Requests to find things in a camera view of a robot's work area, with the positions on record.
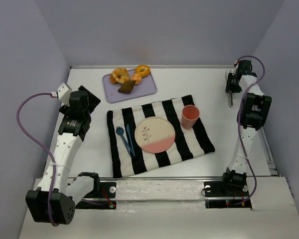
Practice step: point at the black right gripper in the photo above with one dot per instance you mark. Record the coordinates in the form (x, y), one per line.
(230, 89)

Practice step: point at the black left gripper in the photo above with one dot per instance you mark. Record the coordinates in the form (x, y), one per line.
(90, 98)

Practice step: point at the metal serving tongs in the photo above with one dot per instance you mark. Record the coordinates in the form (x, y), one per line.
(230, 99)

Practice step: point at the brown chocolate croissant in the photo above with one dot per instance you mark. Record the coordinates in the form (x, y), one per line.
(127, 87)

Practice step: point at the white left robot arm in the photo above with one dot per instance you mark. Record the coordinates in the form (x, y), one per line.
(54, 200)

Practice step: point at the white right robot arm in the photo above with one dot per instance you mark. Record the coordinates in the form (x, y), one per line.
(252, 114)

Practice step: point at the pale twisted bread roll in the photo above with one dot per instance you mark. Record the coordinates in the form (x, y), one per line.
(121, 75)

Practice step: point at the blue plastic fork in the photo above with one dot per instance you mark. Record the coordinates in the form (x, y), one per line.
(120, 132)

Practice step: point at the blue plastic knife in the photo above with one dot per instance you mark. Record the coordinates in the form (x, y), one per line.
(130, 138)

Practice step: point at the small round peach bun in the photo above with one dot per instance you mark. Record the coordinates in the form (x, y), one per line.
(137, 78)

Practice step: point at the lavender plastic tray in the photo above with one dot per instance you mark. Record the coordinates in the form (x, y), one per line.
(146, 87)

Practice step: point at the pink plastic cup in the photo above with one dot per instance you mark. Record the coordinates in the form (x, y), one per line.
(189, 116)

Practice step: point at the cream pink floral plate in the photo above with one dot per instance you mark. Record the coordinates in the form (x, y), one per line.
(155, 135)

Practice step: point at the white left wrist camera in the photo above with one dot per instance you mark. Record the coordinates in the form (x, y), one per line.
(63, 93)

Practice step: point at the yellow ring donut bread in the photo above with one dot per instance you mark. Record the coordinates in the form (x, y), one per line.
(143, 70)

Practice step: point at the aluminium front rail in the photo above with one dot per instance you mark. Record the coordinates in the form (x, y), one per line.
(204, 178)

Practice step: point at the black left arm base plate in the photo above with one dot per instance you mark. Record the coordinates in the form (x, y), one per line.
(104, 199)

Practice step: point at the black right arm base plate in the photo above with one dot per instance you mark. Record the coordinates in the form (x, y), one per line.
(217, 197)

